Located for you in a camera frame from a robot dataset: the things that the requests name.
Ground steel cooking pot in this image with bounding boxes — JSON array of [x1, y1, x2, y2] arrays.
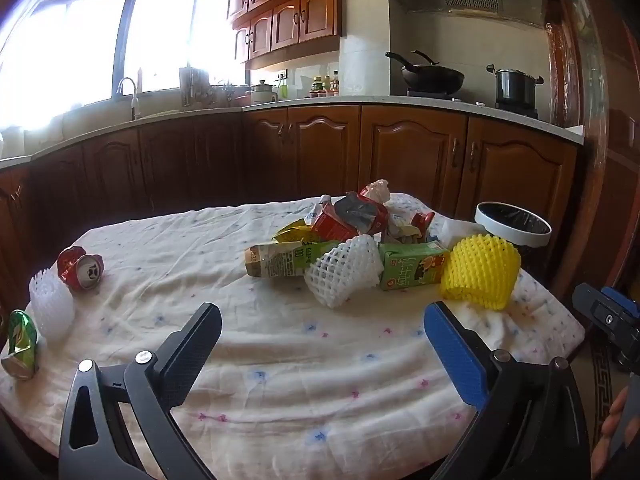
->
[[486, 64, 544, 106]]

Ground red silver-lined snack bag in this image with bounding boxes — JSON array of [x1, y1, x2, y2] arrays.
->
[[334, 191, 390, 236]]

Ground green juice carton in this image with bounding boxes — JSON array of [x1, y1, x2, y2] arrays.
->
[[377, 241, 451, 292]]

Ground beige milk carton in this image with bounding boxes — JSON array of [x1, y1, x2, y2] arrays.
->
[[244, 240, 341, 279]]

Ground wooden lower cabinets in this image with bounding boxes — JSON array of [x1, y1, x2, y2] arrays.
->
[[0, 105, 583, 301]]

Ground white round trash bin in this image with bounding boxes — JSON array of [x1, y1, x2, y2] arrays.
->
[[480, 204, 547, 261]]

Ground white foam fruit net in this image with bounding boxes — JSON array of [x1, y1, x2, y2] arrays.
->
[[29, 269, 76, 341], [304, 234, 383, 309]]

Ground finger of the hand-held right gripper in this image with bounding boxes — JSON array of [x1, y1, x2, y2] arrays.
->
[[572, 283, 637, 348], [601, 286, 640, 322]]

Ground crumpled white tissue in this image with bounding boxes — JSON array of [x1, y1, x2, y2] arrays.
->
[[439, 217, 472, 250]]

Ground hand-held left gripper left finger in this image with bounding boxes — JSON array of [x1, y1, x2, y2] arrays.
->
[[59, 302, 223, 480]]

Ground wooden upper cabinets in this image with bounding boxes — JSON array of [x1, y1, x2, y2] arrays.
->
[[222, 0, 371, 63]]

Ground crushed green drink can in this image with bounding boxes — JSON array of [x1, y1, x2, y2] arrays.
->
[[1, 310, 40, 381]]

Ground white speckled countertop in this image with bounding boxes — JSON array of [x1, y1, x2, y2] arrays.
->
[[0, 94, 585, 168]]

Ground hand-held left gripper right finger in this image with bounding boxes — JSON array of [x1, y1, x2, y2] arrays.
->
[[424, 301, 591, 480]]

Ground white electric cooker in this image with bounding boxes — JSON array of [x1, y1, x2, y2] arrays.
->
[[249, 80, 279, 106]]

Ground chrome sink faucet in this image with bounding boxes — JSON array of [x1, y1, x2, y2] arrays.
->
[[116, 77, 141, 121]]

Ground person's right hand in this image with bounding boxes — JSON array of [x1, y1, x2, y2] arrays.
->
[[591, 387, 630, 480]]

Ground wooden cabinets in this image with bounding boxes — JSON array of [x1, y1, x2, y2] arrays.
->
[[0, 105, 583, 301], [222, 0, 371, 63]]

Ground kitchen window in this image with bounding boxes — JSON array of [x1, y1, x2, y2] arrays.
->
[[0, 0, 248, 131]]

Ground yellow foam fruit net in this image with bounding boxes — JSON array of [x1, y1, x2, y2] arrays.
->
[[440, 234, 522, 311]]

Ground utensil holder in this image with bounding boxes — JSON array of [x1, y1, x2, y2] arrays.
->
[[179, 66, 211, 107]]

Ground yellow snack wrapper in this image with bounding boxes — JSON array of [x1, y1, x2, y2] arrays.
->
[[272, 220, 316, 244]]

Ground crumpled foil wrapper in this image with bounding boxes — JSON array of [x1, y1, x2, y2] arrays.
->
[[382, 212, 423, 246]]

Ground white floral tablecloth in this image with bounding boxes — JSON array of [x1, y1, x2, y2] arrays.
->
[[0, 192, 586, 461]]

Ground pink plastic bag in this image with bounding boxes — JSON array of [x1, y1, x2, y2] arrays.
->
[[360, 179, 391, 206]]

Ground crushed red drink can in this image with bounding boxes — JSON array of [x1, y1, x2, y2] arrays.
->
[[56, 246, 106, 292]]

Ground plastic-wrapped wooden door frame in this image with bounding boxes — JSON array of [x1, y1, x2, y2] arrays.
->
[[545, 0, 640, 301]]

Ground red drink carton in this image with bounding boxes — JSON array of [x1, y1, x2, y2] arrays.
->
[[305, 195, 358, 242]]

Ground gas stove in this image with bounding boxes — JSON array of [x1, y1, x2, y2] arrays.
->
[[406, 89, 538, 120]]

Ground black wok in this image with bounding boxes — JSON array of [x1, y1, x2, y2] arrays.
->
[[385, 50, 466, 95]]

